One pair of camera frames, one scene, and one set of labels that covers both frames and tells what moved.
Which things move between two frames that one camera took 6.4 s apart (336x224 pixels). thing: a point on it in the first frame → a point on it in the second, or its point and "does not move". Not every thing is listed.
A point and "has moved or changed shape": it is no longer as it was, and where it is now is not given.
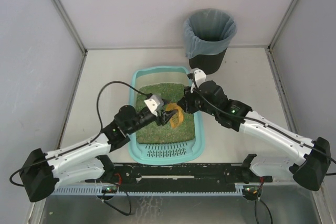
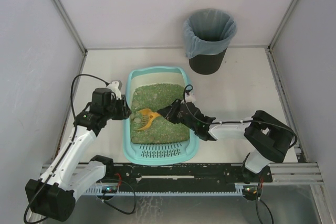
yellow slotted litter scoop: x=177 y=119 has moved or changed shape
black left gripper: x=160 y=116 → x=125 y=107
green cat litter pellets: x=167 y=93 does not move
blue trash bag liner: x=208 y=30 does not move
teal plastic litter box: x=163 y=154 has moved or changed shape
